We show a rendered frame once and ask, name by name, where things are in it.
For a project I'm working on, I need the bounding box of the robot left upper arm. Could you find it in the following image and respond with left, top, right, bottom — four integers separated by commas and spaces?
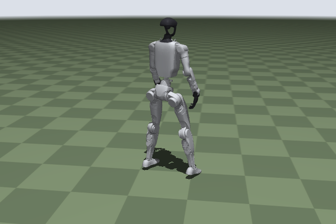
149, 41, 157, 69

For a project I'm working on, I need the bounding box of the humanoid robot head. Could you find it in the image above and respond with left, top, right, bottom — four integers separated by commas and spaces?
160, 17, 177, 43

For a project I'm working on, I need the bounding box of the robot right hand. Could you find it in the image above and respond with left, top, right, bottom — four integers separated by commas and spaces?
189, 91, 200, 109

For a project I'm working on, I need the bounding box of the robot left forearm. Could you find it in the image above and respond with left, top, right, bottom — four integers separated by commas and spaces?
150, 67, 160, 84

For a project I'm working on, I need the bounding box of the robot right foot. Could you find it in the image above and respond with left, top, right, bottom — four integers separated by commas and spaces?
186, 166, 202, 175

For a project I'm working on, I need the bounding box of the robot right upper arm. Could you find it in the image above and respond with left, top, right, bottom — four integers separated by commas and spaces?
176, 44, 191, 77

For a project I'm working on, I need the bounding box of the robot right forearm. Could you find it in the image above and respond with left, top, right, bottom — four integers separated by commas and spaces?
187, 67, 200, 95

